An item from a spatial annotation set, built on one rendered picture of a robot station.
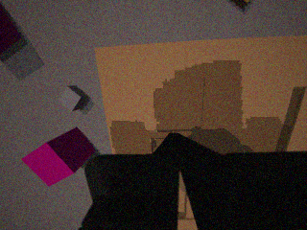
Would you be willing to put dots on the brown rectangular block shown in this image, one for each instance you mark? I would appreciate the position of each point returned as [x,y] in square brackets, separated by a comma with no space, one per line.
[241,3]

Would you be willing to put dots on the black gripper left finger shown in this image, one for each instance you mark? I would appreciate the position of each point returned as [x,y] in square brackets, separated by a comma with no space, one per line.
[155,174]

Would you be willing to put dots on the tan wooden puzzle board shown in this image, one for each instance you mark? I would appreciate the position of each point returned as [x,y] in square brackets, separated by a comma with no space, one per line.
[229,95]

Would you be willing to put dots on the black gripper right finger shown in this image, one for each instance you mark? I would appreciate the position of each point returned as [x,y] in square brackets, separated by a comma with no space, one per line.
[214,181]

